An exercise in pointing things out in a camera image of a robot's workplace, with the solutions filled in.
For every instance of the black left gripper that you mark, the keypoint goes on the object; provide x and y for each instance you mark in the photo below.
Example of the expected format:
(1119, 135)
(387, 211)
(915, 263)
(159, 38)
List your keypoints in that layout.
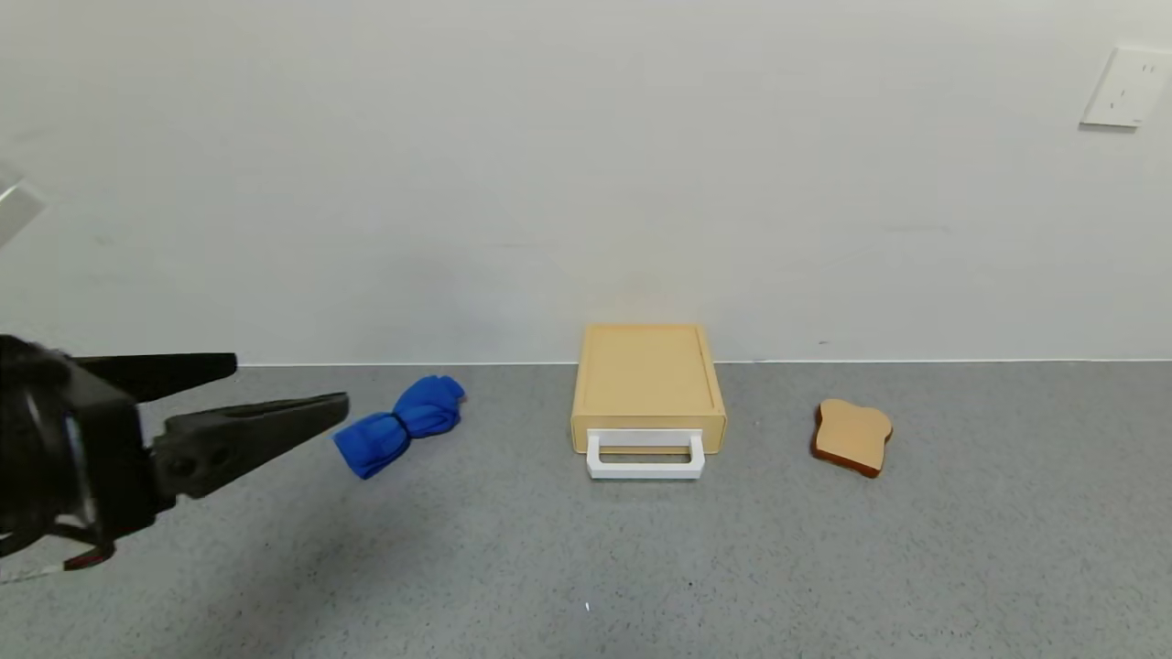
(103, 450)

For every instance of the blue rolled cloth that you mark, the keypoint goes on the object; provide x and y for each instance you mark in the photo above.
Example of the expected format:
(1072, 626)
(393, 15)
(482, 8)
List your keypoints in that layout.
(403, 421)

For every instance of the toast slice toy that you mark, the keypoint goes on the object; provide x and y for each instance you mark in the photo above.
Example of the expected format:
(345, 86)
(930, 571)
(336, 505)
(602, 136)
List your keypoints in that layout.
(853, 435)

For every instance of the white wall socket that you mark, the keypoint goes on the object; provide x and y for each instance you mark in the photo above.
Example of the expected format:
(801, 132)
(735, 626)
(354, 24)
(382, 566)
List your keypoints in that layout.
(1126, 88)

